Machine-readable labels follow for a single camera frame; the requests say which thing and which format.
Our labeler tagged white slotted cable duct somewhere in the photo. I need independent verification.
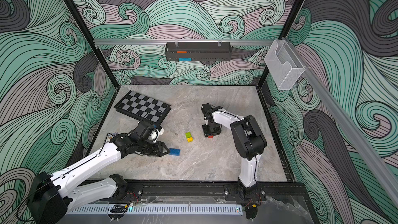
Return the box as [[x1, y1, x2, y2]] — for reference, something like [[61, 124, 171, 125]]
[[69, 203, 243, 216]]

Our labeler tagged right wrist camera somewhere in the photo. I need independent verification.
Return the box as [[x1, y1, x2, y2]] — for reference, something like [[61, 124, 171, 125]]
[[201, 103, 217, 119]]

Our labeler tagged black wall tray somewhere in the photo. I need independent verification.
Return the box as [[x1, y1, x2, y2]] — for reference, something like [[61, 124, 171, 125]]
[[165, 41, 232, 62]]

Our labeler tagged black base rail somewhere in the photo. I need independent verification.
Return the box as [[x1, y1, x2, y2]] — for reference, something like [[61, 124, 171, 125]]
[[107, 179, 310, 203]]

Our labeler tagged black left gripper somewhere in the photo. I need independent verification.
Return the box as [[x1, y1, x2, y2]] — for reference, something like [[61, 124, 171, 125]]
[[137, 141, 171, 157]]

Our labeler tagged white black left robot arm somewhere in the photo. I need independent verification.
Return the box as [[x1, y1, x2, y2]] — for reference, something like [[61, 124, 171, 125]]
[[27, 134, 170, 224]]

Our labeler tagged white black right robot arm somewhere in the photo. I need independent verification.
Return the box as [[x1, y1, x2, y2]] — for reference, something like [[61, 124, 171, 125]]
[[201, 103, 267, 199]]

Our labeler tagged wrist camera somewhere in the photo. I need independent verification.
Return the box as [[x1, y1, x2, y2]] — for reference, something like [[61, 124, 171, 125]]
[[201, 103, 217, 119], [133, 121, 164, 143]]

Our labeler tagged black grey chessboard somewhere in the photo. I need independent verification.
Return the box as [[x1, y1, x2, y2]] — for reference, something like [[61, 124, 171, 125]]
[[114, 90, 171, 125]]

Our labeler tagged clear plastic wall bin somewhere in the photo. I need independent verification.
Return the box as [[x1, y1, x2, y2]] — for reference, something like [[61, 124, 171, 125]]
[[264, 39, 305, 91]]

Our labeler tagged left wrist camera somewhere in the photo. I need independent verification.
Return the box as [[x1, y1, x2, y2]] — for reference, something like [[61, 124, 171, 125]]
[[133, 121, 164, 143]]

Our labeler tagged blue lego brick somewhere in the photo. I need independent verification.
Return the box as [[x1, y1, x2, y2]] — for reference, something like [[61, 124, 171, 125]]
[[169, 148, 180, 156]]

